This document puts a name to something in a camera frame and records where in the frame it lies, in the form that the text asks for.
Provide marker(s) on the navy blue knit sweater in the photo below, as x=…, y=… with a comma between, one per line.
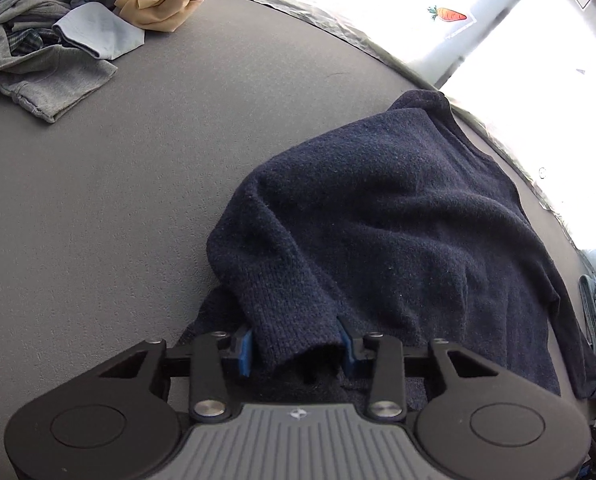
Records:
x=387, y=220

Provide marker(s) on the grey garment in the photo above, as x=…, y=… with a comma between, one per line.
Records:
x=53, y=80

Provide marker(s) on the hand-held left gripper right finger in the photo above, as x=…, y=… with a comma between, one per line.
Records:
x=347, y=352

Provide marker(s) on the light blue garment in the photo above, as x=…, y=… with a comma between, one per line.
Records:
x=103, y=30

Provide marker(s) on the dark plaid shirt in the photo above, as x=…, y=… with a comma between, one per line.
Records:
x=20, y=40

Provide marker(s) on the white printed sheet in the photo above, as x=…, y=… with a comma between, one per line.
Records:
x=527, y=60

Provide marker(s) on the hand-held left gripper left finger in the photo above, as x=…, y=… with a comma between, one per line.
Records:
x=245, y=355

